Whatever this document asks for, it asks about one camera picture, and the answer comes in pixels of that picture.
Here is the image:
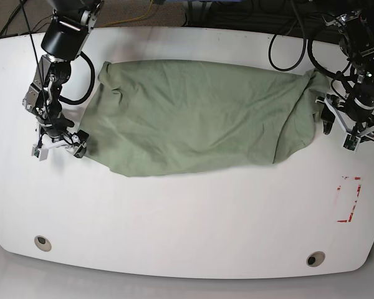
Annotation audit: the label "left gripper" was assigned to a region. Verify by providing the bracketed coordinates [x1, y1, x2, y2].
[315, 94, 374, 141]

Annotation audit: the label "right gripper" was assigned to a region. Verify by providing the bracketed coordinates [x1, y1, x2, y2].
[35, 118, 89, 158]

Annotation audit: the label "green t-shirt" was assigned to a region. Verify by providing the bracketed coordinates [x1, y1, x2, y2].
[80, 60, 329, 177]

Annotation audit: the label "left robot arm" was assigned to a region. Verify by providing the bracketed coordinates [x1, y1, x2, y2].
[291, 1, 374, 150]

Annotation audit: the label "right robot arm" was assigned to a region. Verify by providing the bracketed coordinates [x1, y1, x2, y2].
[22, 1, 104, 161]

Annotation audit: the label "red tape marking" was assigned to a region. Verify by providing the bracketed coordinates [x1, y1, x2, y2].
[333, 176, 362, 223]

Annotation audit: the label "left table grommet hole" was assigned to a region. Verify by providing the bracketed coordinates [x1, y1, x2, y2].
[34, 235, 52, 252]

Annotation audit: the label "table grommet hole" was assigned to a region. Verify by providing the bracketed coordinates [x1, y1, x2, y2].
[34, 235, 52, 252]
[306, 251, 325, 267]

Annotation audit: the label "right table grommet hole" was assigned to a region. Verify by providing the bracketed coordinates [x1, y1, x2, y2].
[306, 251, 325, 267]

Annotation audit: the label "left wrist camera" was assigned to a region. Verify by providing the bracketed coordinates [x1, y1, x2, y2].
[343, 132, 361, 152]

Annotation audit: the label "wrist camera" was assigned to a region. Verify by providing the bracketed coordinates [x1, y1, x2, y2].
[31, 144, 49, 161]
[343, 132, 361, 152]

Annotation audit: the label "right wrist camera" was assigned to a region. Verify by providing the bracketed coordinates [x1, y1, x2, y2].
[31, 144, 49, 161]

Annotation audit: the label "yellow cable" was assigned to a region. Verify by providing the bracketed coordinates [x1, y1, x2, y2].
[101, 0, 153, 29]

